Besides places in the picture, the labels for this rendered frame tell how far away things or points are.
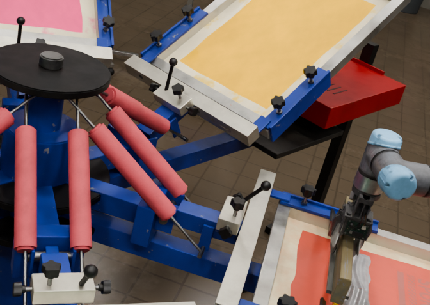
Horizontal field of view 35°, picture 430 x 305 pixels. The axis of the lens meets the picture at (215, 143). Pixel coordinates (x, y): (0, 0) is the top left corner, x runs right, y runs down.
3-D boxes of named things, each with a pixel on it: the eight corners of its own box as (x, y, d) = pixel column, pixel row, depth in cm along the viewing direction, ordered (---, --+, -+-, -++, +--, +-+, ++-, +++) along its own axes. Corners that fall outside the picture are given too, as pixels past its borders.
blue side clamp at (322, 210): (371, 239, 211) (379, 220, 208) (371, 248, 206) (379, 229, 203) (277, 210, 213) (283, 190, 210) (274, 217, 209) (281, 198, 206)
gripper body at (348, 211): (336, 234, 170) (351, 193, 164) (338, 217, 177) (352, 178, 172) (366, 243, 169) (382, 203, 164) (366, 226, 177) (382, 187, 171)
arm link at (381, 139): (378, 139, 157) (368, 123, 165) (363, 180, 162) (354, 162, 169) (410, 145, 158) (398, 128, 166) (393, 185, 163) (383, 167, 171)
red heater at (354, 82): (315, 66, 327) (322, 42, 322) (398, 107, 303) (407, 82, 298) (233, 83, 283) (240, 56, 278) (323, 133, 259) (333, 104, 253)
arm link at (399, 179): (438, 178, 150) (421, 154, 160) (390, 170, 148) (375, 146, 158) (425, 208, 153) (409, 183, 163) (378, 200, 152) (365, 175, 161)
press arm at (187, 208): (238, 233, 188) (243, 218, 185) (235, 245, 182) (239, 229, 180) (178, 214, 189) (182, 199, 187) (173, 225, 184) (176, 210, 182)
